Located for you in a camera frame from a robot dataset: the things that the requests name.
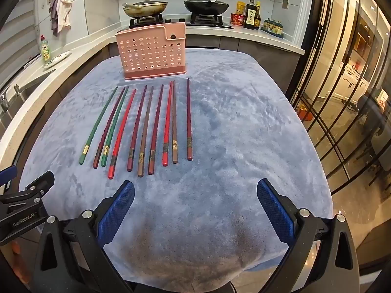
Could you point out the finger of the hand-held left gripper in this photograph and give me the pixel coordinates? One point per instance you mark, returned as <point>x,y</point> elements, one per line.
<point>7,175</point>
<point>39,184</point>

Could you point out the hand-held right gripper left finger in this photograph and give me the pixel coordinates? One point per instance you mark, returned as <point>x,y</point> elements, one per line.
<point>117,209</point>

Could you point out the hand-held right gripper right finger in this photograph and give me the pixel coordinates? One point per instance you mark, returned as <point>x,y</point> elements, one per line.
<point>275,209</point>

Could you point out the pink perforated utensil holder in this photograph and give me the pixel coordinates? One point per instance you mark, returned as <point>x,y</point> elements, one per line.
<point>149,52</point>

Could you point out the chrome faucet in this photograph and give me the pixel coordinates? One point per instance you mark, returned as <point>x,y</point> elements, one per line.
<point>5,99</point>

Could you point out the blue-grey plush blanket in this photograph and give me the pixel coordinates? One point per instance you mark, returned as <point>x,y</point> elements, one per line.
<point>220,146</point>

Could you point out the steel sink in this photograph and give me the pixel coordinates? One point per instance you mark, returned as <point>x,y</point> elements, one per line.
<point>33,82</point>

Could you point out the grey window blind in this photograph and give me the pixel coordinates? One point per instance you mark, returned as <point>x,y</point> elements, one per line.
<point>18,52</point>

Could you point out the patterned plate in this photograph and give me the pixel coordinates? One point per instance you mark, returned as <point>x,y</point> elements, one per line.
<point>58,57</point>

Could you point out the green dish soap bottle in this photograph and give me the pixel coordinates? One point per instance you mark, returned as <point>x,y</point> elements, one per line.
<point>45,50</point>

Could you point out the black-framed glass sliding door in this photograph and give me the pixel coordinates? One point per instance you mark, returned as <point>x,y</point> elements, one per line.
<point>345,82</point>

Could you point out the purple hanging cloth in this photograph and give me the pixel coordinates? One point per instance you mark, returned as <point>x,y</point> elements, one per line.
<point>54,15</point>

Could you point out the white pink hanging towel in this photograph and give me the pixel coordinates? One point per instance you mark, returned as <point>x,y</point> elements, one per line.
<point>64,12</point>

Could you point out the green seasoning jar set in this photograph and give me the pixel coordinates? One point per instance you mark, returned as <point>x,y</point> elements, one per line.
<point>273,27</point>

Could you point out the red instant noodle cup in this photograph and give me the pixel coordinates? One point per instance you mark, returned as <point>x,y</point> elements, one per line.
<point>237,19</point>

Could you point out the large dark soy sauce bottle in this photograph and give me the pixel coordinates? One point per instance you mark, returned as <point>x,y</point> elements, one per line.
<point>251,16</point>

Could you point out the slim dark sauce bottle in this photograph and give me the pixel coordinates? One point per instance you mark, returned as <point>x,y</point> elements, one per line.
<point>259,12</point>

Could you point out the black gas stove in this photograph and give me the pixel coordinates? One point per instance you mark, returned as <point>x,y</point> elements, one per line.
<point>210,21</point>

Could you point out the beige wok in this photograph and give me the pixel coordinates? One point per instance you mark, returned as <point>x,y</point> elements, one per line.
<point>143,10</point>

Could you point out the yellow seasoning bottle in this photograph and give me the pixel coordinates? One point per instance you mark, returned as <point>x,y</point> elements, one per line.
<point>240,7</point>

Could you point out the glass wok lid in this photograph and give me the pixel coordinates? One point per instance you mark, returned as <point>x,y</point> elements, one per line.
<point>146,3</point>

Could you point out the black wok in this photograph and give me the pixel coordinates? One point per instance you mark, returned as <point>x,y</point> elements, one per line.
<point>207,9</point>

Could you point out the small wall outlet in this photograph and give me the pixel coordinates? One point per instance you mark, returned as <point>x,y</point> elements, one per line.
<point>51,0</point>

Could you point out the grey wall switch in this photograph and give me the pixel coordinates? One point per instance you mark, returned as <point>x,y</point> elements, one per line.
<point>285,4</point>

